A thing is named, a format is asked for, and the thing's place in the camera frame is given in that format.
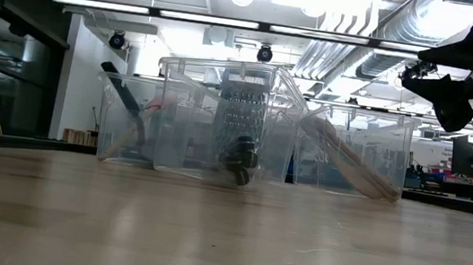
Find metal box grater pink trim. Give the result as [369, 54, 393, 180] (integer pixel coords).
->
[208, 66, 277, 164]

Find clear plastic bin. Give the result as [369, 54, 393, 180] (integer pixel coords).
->
[144, 49, 316, 195]
[290, 102, 423, 205]
[88, 69, 180, 171]

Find wooden spork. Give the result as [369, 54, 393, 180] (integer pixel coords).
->
[292, 113, 410, 202]

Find stacked wooden boxes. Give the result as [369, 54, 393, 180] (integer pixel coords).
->
[62, 127, 100, 148]

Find black ceiling camera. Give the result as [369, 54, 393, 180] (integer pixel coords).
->
[255, 43, 276, 65]
[107, 29, 128, 51]
[399, 57, 439, 85]

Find black aluminium table frame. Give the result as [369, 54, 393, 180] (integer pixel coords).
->
[0, 132, 473, 219]

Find silver ceiling duct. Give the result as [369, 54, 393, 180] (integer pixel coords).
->
[296, 0, 473, 102]

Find background desk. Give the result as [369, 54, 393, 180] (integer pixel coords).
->
[405, 173, 473, 201]

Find overhead light bar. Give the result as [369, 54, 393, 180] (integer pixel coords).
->
[48, 0, 434, 56]

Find black computer monitor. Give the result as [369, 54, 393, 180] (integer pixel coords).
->
[449, 133, 473, 179]

